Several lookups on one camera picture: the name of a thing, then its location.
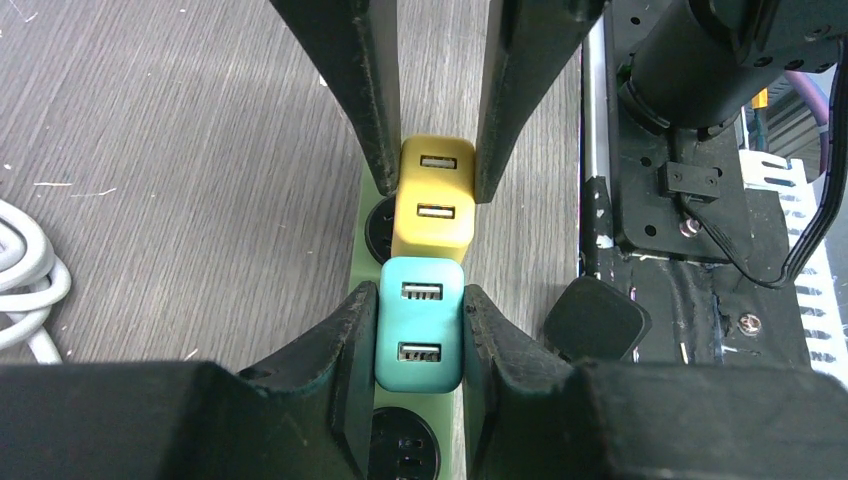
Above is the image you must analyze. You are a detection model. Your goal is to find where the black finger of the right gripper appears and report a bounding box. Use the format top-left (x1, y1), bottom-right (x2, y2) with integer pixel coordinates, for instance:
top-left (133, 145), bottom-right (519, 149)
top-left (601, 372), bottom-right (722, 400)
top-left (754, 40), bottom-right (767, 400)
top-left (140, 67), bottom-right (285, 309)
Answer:
top-left (271, 0), bottom-right (402, 196)

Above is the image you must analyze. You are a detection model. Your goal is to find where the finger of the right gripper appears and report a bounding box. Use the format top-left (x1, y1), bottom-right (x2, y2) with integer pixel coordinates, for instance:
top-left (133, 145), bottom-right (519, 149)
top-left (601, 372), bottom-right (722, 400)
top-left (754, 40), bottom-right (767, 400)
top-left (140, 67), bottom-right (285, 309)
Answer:
top-left (475, 0), bottom-right (607, 204)

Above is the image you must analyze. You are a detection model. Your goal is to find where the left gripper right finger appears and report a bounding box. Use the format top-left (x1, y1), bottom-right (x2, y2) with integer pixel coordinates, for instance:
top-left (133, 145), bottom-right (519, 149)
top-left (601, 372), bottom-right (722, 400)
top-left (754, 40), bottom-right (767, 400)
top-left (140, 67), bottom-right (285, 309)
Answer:
top-left (463, 285), bottom-right (847, 479)

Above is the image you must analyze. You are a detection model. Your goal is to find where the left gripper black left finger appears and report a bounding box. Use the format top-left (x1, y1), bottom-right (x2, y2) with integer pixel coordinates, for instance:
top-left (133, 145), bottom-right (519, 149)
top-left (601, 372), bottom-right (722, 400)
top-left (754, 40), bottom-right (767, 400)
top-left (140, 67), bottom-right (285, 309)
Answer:
top-left (1, 281), bottom-right (378, 479)

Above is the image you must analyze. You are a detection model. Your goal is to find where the green power strip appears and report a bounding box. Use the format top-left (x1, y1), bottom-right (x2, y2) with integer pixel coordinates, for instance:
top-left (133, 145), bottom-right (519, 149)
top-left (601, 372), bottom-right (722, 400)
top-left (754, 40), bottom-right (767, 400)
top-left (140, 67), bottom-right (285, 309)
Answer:
top-left (348, 166), bottom-right (461, 479)

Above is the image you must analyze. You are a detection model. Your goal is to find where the teal plug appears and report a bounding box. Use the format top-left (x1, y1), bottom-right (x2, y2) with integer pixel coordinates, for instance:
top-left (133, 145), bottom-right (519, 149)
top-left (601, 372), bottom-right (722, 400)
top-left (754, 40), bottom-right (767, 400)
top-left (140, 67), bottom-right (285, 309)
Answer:
top-left (375, 256), bottom-right (465, 394)

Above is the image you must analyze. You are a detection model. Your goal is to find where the yellow plug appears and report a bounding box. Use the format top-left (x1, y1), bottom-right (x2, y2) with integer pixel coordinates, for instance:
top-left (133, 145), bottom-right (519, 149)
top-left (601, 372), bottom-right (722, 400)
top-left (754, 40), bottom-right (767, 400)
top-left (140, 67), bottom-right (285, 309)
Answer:
top-left (391, 135), bottom-right (476, 263)

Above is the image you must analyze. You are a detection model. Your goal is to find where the black coiled cable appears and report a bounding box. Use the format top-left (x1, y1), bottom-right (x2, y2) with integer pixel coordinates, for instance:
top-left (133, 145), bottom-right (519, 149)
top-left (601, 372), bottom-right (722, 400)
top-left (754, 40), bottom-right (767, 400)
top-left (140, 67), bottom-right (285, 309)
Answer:
top-left (543, 275), bottom-right (654, 364)

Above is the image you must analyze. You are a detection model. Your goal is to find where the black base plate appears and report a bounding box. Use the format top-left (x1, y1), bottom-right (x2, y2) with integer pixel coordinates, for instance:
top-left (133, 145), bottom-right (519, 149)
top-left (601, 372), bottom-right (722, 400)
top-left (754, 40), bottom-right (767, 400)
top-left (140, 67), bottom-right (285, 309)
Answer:
top-left (581, 19), bottom-right (847, 383)

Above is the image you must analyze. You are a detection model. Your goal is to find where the white coiled cable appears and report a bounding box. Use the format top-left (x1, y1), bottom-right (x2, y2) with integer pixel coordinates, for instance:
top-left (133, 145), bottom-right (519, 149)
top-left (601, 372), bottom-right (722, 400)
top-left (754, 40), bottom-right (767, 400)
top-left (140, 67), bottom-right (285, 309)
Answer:
top-left (0, 198), bottom-right (73, 366)

